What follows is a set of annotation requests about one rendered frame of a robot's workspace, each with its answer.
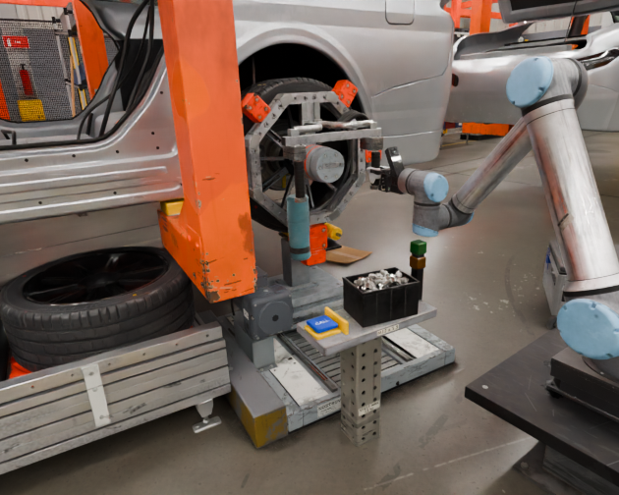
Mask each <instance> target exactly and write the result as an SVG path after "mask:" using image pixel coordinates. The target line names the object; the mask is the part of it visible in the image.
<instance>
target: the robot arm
mask: <svg viewBox="0 0 619 495"><path fill-rule="evenodd" d="M588 85H589V77H588V73H587V71H586V69H585V67H584V66H583V65H582V63H580V62H579V61H577V60H575V59H572V58H566V57H564V58H557V57H546V56H537V57H531V58H527V59H525V60H523V61H522V62H520V63H519V64H518V65H517V66H516V67H515V68H514V69H513V71H512V72H511V75H510V77H509V78H508V81H507V84H506V94H507V97H508V99H509V101H510V102H511V103H512V104H514V105H515V106H516V107H520V108H521V112H522V115H523V116H522V118H521V119H520V120H519V121H518V122H517V123H516V125H515V126H514V127H513V128H512V129H511V130H510V132H509V133H508V134H507V135H506V136H505V137H504V139H503V140H501V141H500V142H499V143H498V145H497V146H496V147H495V148H494V149H493V150H492V152H491V153H490V154H489V155H488V156H487V157H486V159H485V160H484V161H483V162H482V163H481V164H480V166H479V167H478V168H477V169H476V170H475V172H474V173H473V174H472V175H471V177H470V178H469V179H468V180H467V181H466V182H465V183H464V184H463V186H462V187H461V188H460V189H459V190H458V191H457V193H455V194H454V195H453V196H452V197H451V199H450V200H449V201H448V202H446V203H441V204H440V202H441V200H443V199H444V198H445V196H446V195H447V193H448V182H447V180H446V179H445V177H443V176H442V175H439V174H437V173H433V172H432V173H430V172H426V171H421V170H416V169H411V168H407V169H405V168H404V165H403V162H402V159H401V156H400V153H399V150H398V147H397V146H391V147H388V148H386V149H385V150H384V151H385V154H386V158H387V161H388V164H389V167H388V166H380V169H379V168H372V167H368V168H366V170H367V171H368V173H369V179H370V182H371V183H372V184H373V183H374V181H375V179H379V178H380V174H381V180H380V185H378V190H379V191H383V192H386V193H390V192H392V193H398V194H404V193H407V194H411V195H414V196H415V197H414V212H413V223H412V225H413V232H414V233H415V234H416V235H419V236H423V237H436V236H437V235H438V233H439V232H438V230H443V229H446V228H451V227H456V226H463V225H465V224H468V223H469V222H470V221H471V220H472V219H473V217H474V211H475V210H476V208H477V207H478V206H479V205H480V204H481V203H482V202H483V201H484V200H485V199H486V197H487V196H488V195H489V194H490V193H491V192H492V191H493V190H494V189H495V188H496V187H497V186H498V185H499V184H500V183H501V182H502V181H503V180H504V178H505V177H506V176H507V175H508V174H509V173H510V172H511V171H512V170H513V169H514V168H515V167H516V166H517V165H518V164H519V163H520V162H521V161H522V160H523V158H524V157H525V156H526V155H527V154H528V153H529V152H530V151H531V150H533V151H534V155H535V161H536V165H537V168H538V171H539V175H540V178H541V182H542V186H543V189H544V193H545V197H546V200H547V204H548V208H549V211H550V215H551V219H552V222H553V226H554V230H555V233H556V237H557V241H558V244H559V247H560V251H561V254H562V258H563V262H564V265H565V269H566V273H567V276H568V281H567V283H566V284H565V285H564V287H563V288H562V292H563V296H564V300H565V304H564V305H563V306H562V307H561V308H560V310H559V312H558V315H557V327H558V329H559V331H560V335H561V337H562V338H563V340H564V341H565V343H566V344H567V345H568V346H569V347H570V348H571V349H573V350H574V351H575V352H577V353H578V354H581V355H583V356H584V357H587V358H590V359H591V361H592V362H593V364H594V365H596V366H597V367H598V368H599V369H601V370H602V371H604V372H606V373H608V374H609V375H611V376H614V377H616V378H618V379H619V262H618V258H617V255H616V251H615V248H614V244H613V242H612V238H611V235H610V231H609V228H608V224H607V220H606V217H605V213H604V210H603V206H602V203H601V199H600V196H599V192H598V189H597V185H596V182H595V178H594V174H593V171H592V167H591V162H590V159H589V155H588V152H587V148H586V145H585V141H584V137H583V134H582V130H581V127H580V123H579V120H578V116H577V113H576V111H577V110H578V108H579V107H580V105H581V104H582V102H583V100H584V98H585V96H586V93H587V90H588ZM381 187H382V188H383V190H382V189H381ZM384 189H385V191H384Z"/></svg>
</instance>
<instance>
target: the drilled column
mask: <svg viewBox="0 0 619 495"><path fill-rule="evenodd" d="M381 342H382V337H379V338H376V339H373V340H370V341H368V342H365V343H362V344H359V345H356V346H354V347H352V348H349V349H346V350H344V351H341V352H340V376H341V430H342V431H343V432H344V433H345V435H346V436H347V437H348V438H349V439H350V440H351V441H352V442H353V444H354V445H355V446H356V447H360V446H362V445H363V444H365V443H367V442H369V441H371V440H373V439H375V438H377V437H379V436H380V392H381ZM345 428H346V429H345ZM373 432H375V434H374V435H372V434H373ZM353 436H354V438H353ZM363 439H364V440H363Z"/></svg>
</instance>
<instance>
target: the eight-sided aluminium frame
mask: <svg viewBox="0 0 619 495"><path fill-rule="evenodd" d="M338 97H339V96H338V95H336V93H335V92H334V91H320V92H301V93H279V94H277V95H276V96H275V97H274V98H273V99H272V101H271V103H270V104H269V105H268V106H269V107H270V109H271V111H270V112H269V113H268V115H267V116H266V117H265V119H264V120H263V121H262V123H255V124H254V125H253V126H252V128H251V129H250V130H249V132H248V133H247V134H246V136H245V149H246V160H247V172H248V184H249V196H250V197H251V198H252V199H253V200H254V201H256V202H257V203H258V204H259V205H260V206H262V207H263V208H264V209H265V210H267V211H268V212H269V213H270V214H271V215H273V216H274V217H275V218H276V219H277V220H279V221H280V223H282V224H284V225H285V226H287V227H288V222H287V212H285V211H284V210H283V209H282V208H281V207H279V206H278V205H277V204H276V203H275V202H274V201H272V200H271V199H270V198H269V197H268V196H267V195H265V194H264V193H263V192H262V183H261V171H260V157H259V143H260V141H261V140H262V139H263V137H264V136H265V135H266V133H267V132H268V131H269V129H270V128H271V127H272V126H273V124H274V123H275V122H276V120H277V119H278V118H279V116H280V115H281V114H282V112H283V111H284V110H285V108H286V107H287V106H288V105H289V104H301V103H304V102H306V103H314V102H319V103H321V102H323V103H324V104H325V105H326V106H327V107H328V108H329V109H330V110H331V112H332V113H333V114H334V115H335V116H336V117H337V118H338V119H339V118H340V117H341V116H342V115H343V114H344V113H345V112H348V111H350V110H349V109H348V108H347V106H346V105H345V104H344V103H343V102H342V101H341V100H339V99H338ZM350 147H351V176H350V178H349V179H348V180H347V182H346V183H345V184H344V186H343V187H342V188H341V190H340V191H339V192H338V193H337V194H336V196H335V197H334V198H333V200H332V201H331V202H330V204H329V205H328V206H327V208H326V209H323V210H318V211H313V212H310V213H309V224H310V225H314V224H319V223H324V222H329V221H330V222H331V221H334V220H336V219H337V218H338V217H339V216H340V214H341V213H342V211H343V210H344V208H345V207H346V206H347V204H348V203H349V202H350V200H351V199H352V197H353V196H354V195H355V193H356V192H357V191H358V189H359V188H360V187H361V186H362V185H363V182H364V181H365V180H366V151H365V150H364V149H360V139H359V138H353V139H350Z"/></svg>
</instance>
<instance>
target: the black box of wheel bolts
mask: <svg viewBox="0 0 619 495"><path fill-rule="evenodd" d="M342 279H343V306H344V309H345V310H346V311H347V312H348V313H349V314H350V315H351V316H352V317H353V318H354V319H355V320H356V321H357V322H358V323H359V324H360V325H361V326H362V327H363V328H364V327H368V326H372V325H376V324H380V323H384V322H388V321H392V320H396V319H400V318H405V317H409V316H413V315H417V314H418V309H419V289H420V283H421V282H420V281H419V280H417V279H416V278H414V277H413V276H411V275H409V274H408V273H406V272H405V271H403V270H401V269H400V268H398V267H397V266H394V267H389V268H384V269H379V270H374V271H369V272H365V273H360V274H355V275H350V276H344V277H342Z"/></svg>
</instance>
